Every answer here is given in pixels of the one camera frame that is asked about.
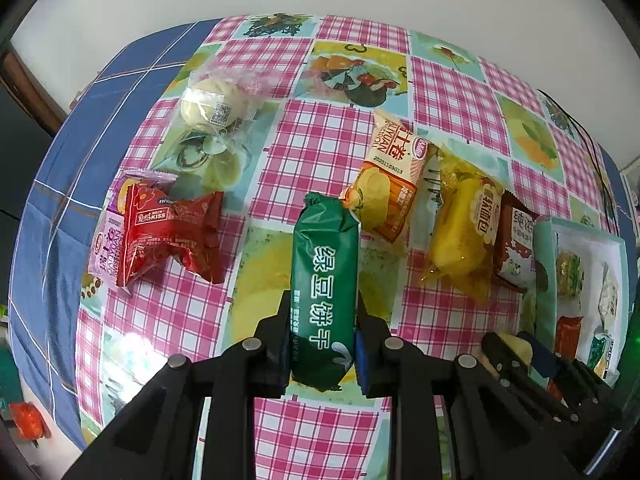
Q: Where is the round cream egg snack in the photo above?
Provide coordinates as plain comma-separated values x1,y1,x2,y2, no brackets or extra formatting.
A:
502,332,533,366

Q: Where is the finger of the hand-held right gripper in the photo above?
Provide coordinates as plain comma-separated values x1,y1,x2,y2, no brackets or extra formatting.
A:
481,332,577,427
517,331,622,417

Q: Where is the black cable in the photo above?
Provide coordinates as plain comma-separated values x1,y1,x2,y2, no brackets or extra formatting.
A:
537,89,621,231

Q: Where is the red snack packet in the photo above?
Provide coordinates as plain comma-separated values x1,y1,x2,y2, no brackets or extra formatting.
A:
122,180,226,286

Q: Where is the blue checked cloth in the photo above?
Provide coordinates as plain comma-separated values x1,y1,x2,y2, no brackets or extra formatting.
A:
7,20,221,451

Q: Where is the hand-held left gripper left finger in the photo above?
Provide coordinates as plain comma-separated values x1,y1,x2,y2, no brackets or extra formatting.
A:
85,289,294,480

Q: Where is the brown milk biscuit packet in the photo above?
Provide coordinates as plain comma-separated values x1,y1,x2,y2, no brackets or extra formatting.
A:
492,190,541,288

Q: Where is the orange chip packet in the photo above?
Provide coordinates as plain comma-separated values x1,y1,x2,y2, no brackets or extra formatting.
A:
340,110,441,243

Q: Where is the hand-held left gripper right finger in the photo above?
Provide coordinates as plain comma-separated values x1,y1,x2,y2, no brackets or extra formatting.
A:
352,292,566,480

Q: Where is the yellow bread packet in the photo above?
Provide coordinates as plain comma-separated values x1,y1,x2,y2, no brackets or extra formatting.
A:
420,152,503,303

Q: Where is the brown wooden frame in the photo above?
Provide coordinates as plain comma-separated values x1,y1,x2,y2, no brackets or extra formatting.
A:
0,47,68,136

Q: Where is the pink plaid picture tablecloth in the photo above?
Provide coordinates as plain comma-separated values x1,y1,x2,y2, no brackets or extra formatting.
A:
75,14,626,480

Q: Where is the pink snack packet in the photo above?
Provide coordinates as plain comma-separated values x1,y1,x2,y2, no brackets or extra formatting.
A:
87,172,178,288

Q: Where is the red plastic object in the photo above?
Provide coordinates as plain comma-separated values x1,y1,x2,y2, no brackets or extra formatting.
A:
7,401,51,441

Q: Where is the green biscuit packet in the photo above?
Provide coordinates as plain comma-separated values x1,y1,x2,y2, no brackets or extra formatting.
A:
290,191,362,393

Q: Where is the light green cardboard box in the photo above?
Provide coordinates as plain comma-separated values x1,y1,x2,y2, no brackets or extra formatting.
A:
532,217,628,386

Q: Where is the clear packet with white bun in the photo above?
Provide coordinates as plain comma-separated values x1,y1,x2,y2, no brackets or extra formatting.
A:
170,67,266,161

